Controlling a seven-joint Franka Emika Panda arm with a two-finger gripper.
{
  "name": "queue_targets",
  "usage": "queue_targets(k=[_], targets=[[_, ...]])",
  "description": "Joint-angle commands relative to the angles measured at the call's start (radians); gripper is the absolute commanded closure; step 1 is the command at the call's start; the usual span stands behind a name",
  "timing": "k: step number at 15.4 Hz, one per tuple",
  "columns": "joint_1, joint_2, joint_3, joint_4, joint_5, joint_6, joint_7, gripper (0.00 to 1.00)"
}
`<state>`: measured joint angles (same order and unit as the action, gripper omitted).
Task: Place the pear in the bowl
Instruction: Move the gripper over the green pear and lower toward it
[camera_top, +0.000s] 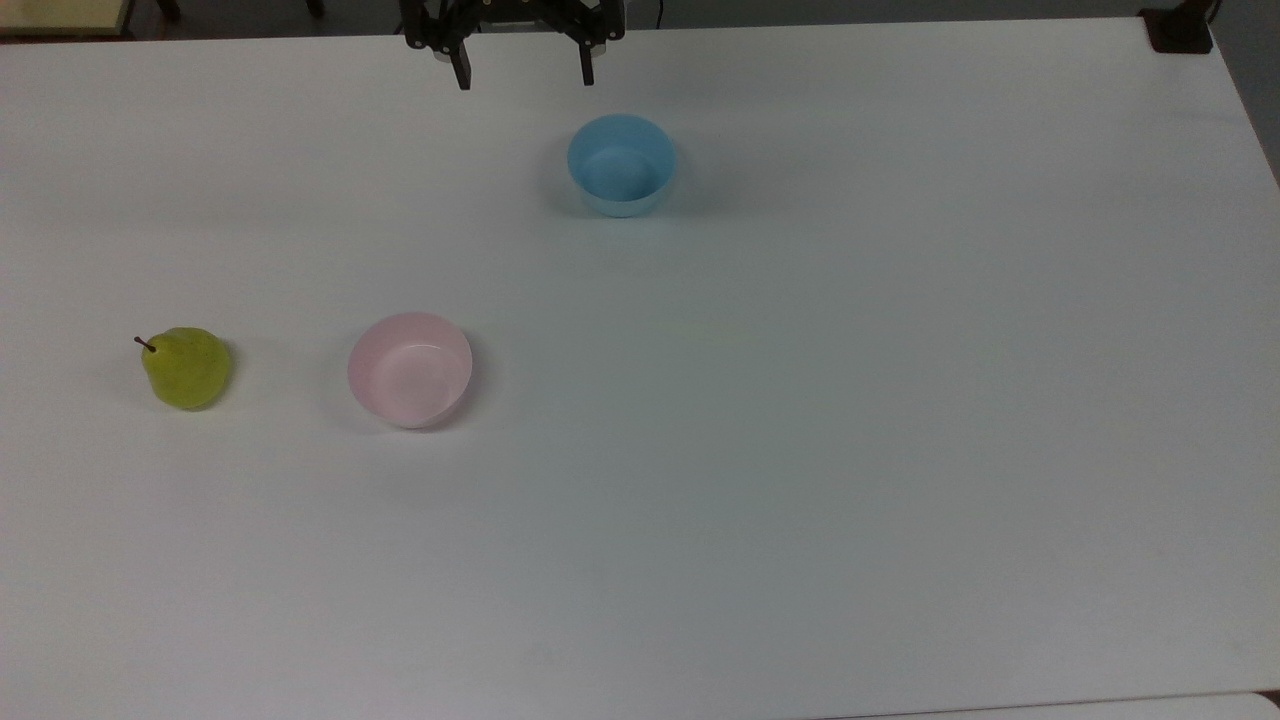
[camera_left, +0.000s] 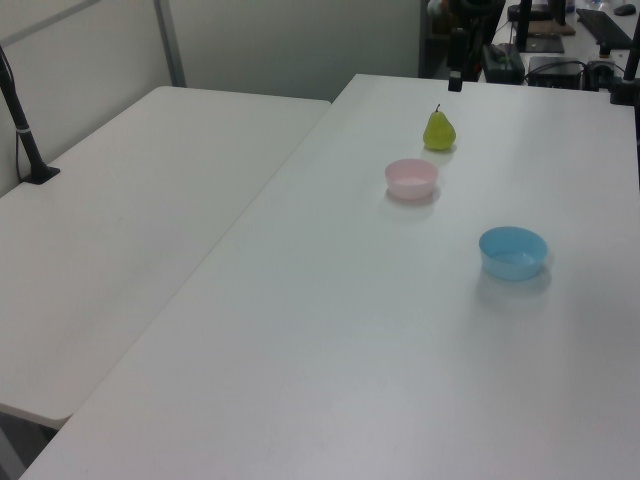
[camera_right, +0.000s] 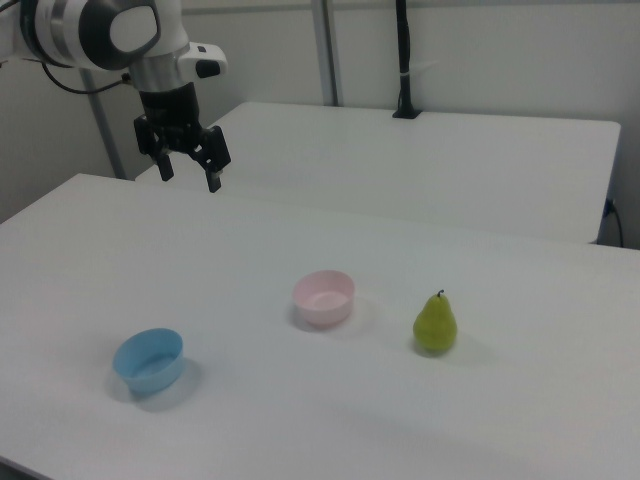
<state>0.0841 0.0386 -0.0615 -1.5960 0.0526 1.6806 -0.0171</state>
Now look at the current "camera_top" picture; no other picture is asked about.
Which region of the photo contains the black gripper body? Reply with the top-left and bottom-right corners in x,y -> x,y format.
398,0 -> 627,53

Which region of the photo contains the green pear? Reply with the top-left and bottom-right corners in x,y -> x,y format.
134,327 -> 233,412

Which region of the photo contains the blue plastic bowl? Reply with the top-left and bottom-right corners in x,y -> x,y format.
567,113 -> 677,219

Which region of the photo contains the pink plastic bowl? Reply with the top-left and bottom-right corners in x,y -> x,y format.
347,311 -> 474,431

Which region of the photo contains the yellowish wooden table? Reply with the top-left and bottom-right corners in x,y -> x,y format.
0,0 -> 137,42

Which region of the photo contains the dark clamp base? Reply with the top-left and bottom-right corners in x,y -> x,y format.
1138,0 -> 1223,56

